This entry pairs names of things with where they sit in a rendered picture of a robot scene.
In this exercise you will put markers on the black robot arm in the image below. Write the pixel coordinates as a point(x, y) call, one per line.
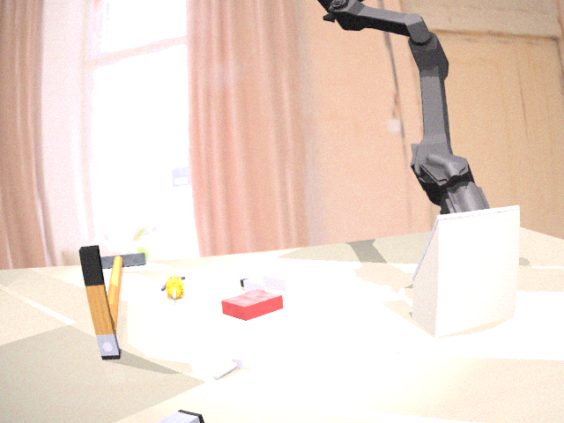
point(446, 178)

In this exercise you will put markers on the red rectangular block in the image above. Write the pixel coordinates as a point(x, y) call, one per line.
point(252, 304)

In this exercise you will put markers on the long orange l-shaped rod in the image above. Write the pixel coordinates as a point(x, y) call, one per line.
point(182, 416)

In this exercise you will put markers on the dark grey bent rod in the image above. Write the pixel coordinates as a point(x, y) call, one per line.
point(164, 286)

